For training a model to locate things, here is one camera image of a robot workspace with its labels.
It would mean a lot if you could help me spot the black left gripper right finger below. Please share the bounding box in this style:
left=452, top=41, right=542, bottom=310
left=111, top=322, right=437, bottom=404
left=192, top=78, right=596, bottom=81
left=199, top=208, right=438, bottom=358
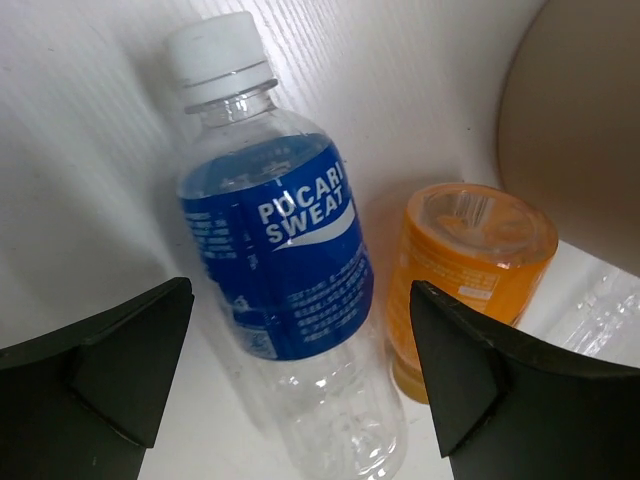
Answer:
left=410, top=281, right=639, bottom=479

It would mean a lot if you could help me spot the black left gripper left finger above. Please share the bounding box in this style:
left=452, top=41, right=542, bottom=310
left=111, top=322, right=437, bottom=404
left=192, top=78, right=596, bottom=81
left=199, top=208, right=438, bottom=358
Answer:
left=1, top=277, right=194, bottom=479

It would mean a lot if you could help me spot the blue Pocari Sweat bottle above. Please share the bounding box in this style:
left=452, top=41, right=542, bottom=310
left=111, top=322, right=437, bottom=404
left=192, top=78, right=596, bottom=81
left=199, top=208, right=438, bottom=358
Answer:
left=166, top=11, right=406, bottom=479

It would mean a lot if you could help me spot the brown cylindrical paper bin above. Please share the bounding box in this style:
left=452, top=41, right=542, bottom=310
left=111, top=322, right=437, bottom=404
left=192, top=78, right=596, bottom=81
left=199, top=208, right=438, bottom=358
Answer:
left=497, top=1, right=639, bottom=274

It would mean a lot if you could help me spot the clear unlabelled plastic bottle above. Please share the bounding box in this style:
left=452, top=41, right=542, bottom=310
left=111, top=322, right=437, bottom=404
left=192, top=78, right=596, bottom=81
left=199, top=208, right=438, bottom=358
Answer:
left=519, top=259, right=640, bottom=369

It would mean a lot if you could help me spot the orange juice bottle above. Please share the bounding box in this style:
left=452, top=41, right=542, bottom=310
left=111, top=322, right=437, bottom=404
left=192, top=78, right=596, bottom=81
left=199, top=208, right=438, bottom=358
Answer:
left=385, top=183, right=559, bottom=404

